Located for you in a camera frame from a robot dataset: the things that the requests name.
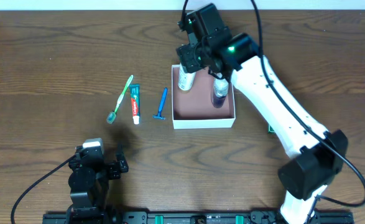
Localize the clear bottle with purple liquid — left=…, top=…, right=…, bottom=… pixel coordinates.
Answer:
left=211, top=73, right=229, bottom=108

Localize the blue disposable razor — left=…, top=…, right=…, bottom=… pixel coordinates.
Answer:
left=152, top=88, right=168, bottom=120

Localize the white box with pink interior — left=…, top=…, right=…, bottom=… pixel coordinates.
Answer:
left=170, top=65, right=236, bottom=129

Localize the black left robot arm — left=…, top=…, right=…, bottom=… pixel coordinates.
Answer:
left=65, top=141, right=129, bottom=224

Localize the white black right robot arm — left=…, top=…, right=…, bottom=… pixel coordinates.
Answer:
left=176, top=34, right=348, bottom=223

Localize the white cream tube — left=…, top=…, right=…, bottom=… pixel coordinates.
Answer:
left=178, top=64, right=196, bottom=91

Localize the black mounting rail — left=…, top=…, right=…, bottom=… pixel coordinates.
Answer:
left=42, top=210, right=356, bottom=224

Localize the red green toothpaste tube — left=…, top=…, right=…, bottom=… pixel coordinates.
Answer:
left=129, top=84, right=140, bottom=125

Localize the green toothbrush with clear cap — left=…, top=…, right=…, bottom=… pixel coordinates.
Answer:
left=106, top=75, right=134, bottom=124

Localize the green soap box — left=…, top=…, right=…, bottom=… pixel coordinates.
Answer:
left=267, top=125, right=275, bottom=134

